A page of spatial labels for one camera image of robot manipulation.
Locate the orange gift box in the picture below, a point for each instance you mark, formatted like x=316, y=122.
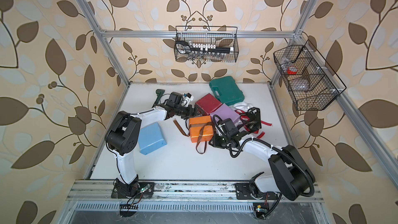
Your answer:
x=201, y=129

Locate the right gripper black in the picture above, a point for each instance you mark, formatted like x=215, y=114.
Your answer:
x=215, y=141

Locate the aluminium front rail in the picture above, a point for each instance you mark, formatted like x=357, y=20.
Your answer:
x=168, y=190

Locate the black printed ribbon bow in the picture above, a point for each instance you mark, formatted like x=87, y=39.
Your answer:
x=253, y=123

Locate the dark red gift box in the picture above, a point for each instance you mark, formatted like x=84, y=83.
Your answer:
x=207, y=104

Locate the red ribbon bow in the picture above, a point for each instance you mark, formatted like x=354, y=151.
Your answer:
x=243, y=118

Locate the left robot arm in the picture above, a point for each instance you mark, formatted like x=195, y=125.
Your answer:
x=122, y=138

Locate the black wire basket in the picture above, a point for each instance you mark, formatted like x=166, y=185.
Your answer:
x=222, y=36
x=316, y=85

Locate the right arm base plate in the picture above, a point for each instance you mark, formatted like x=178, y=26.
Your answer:
x=249, y=191

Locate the red object in basket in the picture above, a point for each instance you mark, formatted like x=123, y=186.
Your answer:
x=292, y=70

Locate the blue gift box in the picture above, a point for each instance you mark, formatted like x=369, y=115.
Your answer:
x=151, y=138

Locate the socket set rail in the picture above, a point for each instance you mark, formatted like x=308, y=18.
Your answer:
x=185, y=48

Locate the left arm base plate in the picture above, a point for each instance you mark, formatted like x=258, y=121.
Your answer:
x=135, y=189

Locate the black wire basket back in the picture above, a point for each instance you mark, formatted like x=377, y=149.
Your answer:
x=222, y=36

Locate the purple gift box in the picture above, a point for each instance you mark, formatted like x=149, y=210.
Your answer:
x=225, y=112

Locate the green plastic tool case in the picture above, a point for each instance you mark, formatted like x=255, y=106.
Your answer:
x=226, y=90

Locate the black wire basket right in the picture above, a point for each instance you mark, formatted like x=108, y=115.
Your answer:
x=316, y=85

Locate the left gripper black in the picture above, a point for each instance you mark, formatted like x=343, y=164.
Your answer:
x=194, y=114

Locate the white ribbon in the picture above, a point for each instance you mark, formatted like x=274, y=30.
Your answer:
x=242, y=106

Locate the brown ribbon bow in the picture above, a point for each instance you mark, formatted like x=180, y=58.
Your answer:
x=199, y=146

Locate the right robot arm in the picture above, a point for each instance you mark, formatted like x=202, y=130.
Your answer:
x=291, y=177

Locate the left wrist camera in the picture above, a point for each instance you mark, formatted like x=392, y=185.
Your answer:
x=187, y=98

